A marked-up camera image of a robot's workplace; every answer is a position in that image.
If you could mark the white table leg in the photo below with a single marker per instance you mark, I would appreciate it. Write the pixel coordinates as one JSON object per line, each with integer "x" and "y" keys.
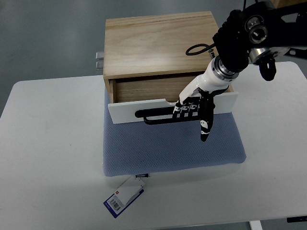
{"x": 255, "y": 225}

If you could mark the black table control panel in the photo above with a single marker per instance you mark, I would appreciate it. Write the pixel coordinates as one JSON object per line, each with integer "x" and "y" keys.
{"x": 296, "y": 219}

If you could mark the metal table clamp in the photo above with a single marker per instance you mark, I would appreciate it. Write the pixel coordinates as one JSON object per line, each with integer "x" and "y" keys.
{"x": 99, "y": 60}

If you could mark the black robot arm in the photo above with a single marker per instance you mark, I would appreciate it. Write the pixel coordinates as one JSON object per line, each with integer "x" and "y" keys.
{"x": 258, "y": 34}

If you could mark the wooden drawer cabinet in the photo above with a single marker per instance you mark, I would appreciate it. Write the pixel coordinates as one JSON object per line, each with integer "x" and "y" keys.
{"x": 145, "y": 57}

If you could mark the black drawer handle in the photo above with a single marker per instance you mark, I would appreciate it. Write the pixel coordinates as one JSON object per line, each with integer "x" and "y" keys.
{"x": 165, "y": 115}

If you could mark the cardboard box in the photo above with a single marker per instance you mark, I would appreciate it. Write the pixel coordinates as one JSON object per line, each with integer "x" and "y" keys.
{"x": 285, "y": 3}

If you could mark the white drawer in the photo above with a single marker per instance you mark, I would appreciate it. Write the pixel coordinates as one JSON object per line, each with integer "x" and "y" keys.
{"x": 125, "y": 112}

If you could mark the blue mesh cushion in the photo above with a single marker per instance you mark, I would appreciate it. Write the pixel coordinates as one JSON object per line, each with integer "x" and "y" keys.
{"x": 137, "y": 148}

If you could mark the white blue product tag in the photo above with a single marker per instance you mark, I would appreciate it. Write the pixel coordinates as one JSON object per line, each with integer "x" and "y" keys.
{"x": 123, "y": 196}

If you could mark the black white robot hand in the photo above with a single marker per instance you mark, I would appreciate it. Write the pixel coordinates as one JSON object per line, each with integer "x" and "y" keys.
{"x": 199, "y": 93}

